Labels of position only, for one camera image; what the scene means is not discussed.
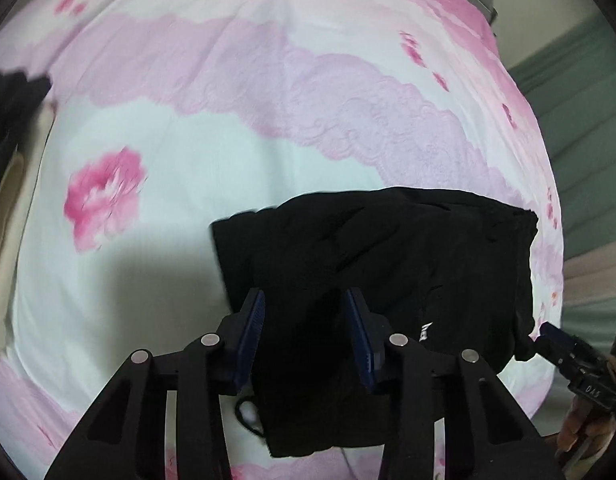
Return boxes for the black pants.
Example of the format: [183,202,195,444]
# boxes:
[212,188,537,458]

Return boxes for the beige sheer curtain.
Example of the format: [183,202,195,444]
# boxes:
[563,242,616,308]

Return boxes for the folded beige garment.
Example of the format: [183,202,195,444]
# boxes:
[0,104,55,353]

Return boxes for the green curtain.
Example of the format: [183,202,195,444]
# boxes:
[507,8,616,361]

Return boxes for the pink floral duvet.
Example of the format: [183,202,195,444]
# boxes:
[0,0,563,479]

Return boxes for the folded black garment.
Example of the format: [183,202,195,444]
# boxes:
[0,72,51,183]

